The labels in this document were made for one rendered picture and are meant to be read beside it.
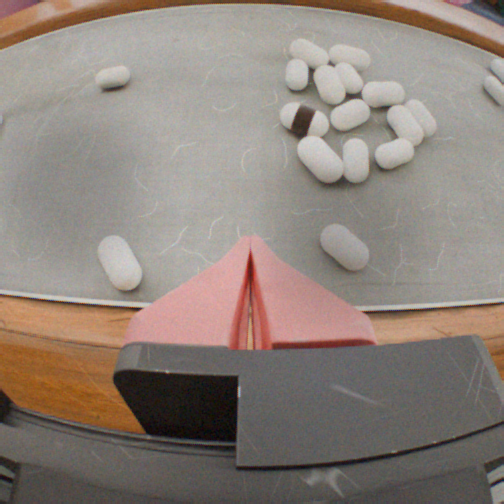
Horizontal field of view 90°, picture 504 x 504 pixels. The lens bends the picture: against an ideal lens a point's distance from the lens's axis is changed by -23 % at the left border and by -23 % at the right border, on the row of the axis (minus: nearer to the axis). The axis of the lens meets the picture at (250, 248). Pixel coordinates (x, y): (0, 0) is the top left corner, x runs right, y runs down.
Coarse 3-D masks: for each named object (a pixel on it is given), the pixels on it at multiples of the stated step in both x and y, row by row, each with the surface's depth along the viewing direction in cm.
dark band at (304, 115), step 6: (300, 108) 21; (306, 108) 21; (312, 108) 21; (300, 114) 21; (306, 114) 21; (312, 114) 21; (294, 120) 21; (300, 120) 21; (306, 120) 21; (294, 126) 21; (300, 126) 21; (306, 126) 21; (300, 132) 22; (306, 132) 21
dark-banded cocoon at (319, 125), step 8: (288, 104) 21; (296, 104) 21; (280, 112) 22; (288, 112) 21; (320, 112) 21; (288, 120) 21; (312, 120) 21; (320, 120) 21; (288, 128) 22; (312, 128) 21; (320, 128) 21; (320, 136) 22
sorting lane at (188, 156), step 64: (0, 64) 26; (64, 64) 25; (128, 64) 25; (192, 64) 24; (256, 64) 24; (384, 64) 25; (448, 64) 25; (0, 128) 23; (64, 128) 23; (128, 128) 23; (192, 128) 23; (256, 128) 23; (384, 128) 23; (448, 128) 23; (0, 192) 22; (64, 192) 22; (128, 192) 22; (192, 192) 22; (256, 192) 22; (320, 192) 22; (384, 192) 22; (448, 192) 22; (0, 256) 20; (64, 256) 20; (192, 256) 21; (320, 256) 21; (384, 256) 21; (448, 256) 21
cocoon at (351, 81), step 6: (336, 66) 23; (342, 66) 22; (348, 66) 22; (342, 72) 23; (348, 72) 22; (354, 72) 22; (342, 78) 23; (348, 78) 22; (354, 78) 22; (360, 78) 22; (348, 84) 22; (354, 84) 22; (360, 84) 22; (348, 90) 23; (354, 90) 23; (360, 90) 23
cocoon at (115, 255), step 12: (108, 240) 19; (120, 240) 19; (108, 252) 18; (120, 252) 19; (132, 252) 20; (108, 264) 18; (120, 264) 18; (132, 264) 19; (108, 276) 19; (120, 276) 18; (132, 276) 18; (120, 288) 19; (132, 288) 19
